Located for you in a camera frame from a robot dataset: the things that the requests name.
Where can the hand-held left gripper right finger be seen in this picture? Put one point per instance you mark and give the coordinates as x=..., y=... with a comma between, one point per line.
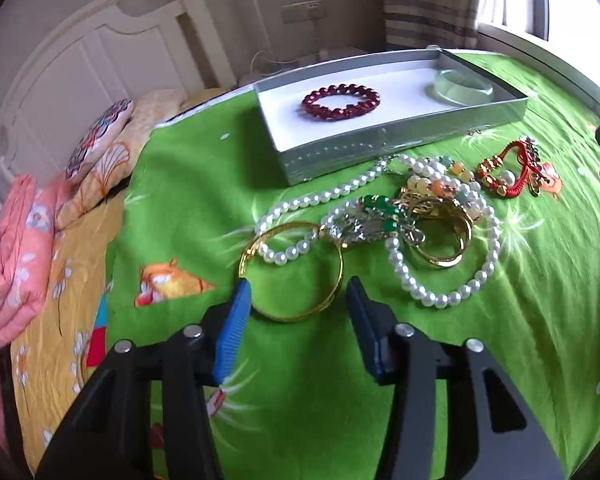
x=367, y=330

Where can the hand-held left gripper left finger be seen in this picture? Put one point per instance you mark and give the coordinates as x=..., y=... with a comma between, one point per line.
x=232, y=330

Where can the thin gold bangle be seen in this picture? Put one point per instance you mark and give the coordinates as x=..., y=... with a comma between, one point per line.
x=285, y=316

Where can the silver filigree ornament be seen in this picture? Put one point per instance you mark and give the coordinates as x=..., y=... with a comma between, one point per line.
x=360, y=229

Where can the white jewelry box silver sides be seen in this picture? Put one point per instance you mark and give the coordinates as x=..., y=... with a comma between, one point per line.
x=380, y=142

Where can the green printed blanket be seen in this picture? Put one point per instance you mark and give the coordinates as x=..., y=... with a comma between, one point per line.
x=305, y=410

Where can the window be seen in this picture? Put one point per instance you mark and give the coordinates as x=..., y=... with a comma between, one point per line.
x=580, y=10

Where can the clear pale jade bangle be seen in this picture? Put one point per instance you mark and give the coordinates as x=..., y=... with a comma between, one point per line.
x=460, y=98

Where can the yellow floral bedsheet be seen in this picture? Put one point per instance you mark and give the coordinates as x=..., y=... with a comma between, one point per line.
x=55, y=360

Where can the peach fan print pillow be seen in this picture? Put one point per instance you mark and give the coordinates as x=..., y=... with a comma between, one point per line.
x=130, y=147

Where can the pink floral quilt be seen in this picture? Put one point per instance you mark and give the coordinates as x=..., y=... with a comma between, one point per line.
x=15, y=260

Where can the striped printed curtain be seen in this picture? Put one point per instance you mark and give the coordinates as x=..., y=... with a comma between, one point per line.
x=420, y=10

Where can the round patterned cushion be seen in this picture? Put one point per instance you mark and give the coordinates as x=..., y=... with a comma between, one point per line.
x=97, y=135

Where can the white wooden headboard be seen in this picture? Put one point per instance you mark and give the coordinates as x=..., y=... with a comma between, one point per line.
x=80, y=60

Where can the beige wall socket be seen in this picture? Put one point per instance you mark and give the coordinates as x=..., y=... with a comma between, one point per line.
x=301, y=12

